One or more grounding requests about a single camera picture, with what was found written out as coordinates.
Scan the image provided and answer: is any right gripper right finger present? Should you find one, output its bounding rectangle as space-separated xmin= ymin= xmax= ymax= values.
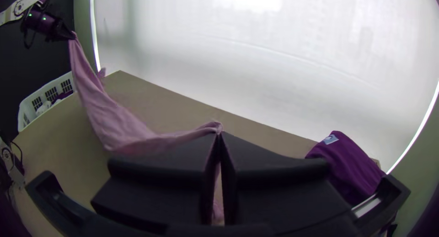
xmin=219 ymin=131 xmax=354 ymax=237

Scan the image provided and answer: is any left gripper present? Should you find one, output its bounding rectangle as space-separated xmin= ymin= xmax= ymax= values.
xmin=43 ymin=14 xmax=77 ymax=43

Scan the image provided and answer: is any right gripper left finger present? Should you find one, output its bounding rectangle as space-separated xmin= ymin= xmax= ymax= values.
xmin=91 ymin=132 xmax=220 ymax=235

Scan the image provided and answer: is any pink t-shirt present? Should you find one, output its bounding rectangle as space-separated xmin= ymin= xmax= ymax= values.
xmin=67 ymin=31 xmax=225 ymax=227

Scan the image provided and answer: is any heap of clothes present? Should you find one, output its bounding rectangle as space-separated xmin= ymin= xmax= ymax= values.
xmin=34 ymin=90 xmax=75 ymax=116

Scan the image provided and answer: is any white laundry basket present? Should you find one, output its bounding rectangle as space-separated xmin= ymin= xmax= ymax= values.
xmin=17 ymin=70 xmax=76 ymax=133

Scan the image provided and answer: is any pile of folded clothes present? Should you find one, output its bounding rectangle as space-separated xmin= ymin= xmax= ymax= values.
xmin=304 ymin=130 xmax=387 ymax=207

